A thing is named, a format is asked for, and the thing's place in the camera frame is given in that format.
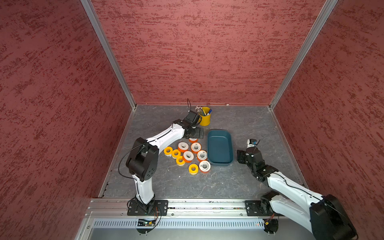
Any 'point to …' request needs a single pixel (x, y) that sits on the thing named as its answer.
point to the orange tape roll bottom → (204, 166)
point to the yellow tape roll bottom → (193, 169)
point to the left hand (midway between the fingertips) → (194, 136)
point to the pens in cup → (199, 109)
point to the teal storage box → (220, 149)
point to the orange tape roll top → (193, 140)
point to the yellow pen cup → (206, 118)
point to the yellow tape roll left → (168, 151)
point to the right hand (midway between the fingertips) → (240, 154)
